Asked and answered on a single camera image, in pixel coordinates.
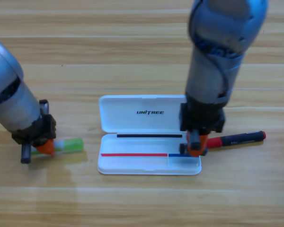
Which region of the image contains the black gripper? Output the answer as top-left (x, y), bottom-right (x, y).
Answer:
top-left (179, 96), bottom-right (227, 157)
top-left (11, 99), bottom-right (57, 164)

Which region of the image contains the black marker with red cap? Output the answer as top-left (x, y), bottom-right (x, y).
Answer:
top-left (207, 131), bottom-right (266, 149)

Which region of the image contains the green and white highlighter pen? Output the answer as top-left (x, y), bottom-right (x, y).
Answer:
top-left (30, 138), bottom-right (84, 156)

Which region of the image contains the white Unitree pencil case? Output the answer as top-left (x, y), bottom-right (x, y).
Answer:
top-left (97, 94), bottom-right (202, 176)

